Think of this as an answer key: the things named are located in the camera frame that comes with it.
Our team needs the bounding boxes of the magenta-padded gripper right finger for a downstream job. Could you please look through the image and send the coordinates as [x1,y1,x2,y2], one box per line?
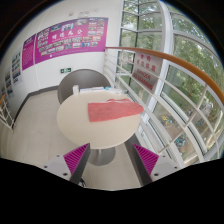
[125,142,184,187]

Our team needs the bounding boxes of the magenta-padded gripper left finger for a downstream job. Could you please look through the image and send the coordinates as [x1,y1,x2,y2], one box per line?
[42,142,92,186]

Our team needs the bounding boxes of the pink towel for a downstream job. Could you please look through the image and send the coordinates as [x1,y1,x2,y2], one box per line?
[87,97,145,123]

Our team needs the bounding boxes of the grey metal table base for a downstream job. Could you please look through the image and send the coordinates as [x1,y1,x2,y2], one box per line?
[87,146,117,167]

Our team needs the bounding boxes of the long white and blue box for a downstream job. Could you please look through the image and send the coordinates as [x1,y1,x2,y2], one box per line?
[104,86,126,96]

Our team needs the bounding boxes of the grey round-backed chair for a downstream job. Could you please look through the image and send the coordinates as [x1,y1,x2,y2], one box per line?
[57,68,113,105]

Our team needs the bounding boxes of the short white railing orange handrail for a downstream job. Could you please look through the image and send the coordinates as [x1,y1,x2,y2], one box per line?
[0,94,16,133]

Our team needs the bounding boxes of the silver sign red characters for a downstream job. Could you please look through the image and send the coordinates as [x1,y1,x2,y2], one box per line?
[133,51,164,76]

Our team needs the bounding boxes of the long white railing orange handrail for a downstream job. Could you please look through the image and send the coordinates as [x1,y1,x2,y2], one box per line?
[103,46,224,168]

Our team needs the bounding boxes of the narrow magenta text poster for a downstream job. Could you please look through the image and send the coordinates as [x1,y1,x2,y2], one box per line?
[21,33,37,71]

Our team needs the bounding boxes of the large magenta photo poster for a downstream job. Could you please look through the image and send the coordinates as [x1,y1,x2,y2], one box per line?
[34,17,109,65]

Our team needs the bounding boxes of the white photo wall poster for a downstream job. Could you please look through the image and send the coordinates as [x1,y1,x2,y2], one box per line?
[3,68,14,98]
[11,49,23,85]

